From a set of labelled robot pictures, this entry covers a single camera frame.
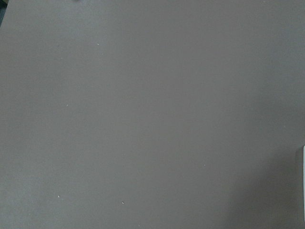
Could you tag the white tray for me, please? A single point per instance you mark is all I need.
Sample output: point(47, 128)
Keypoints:
point(304, 179)

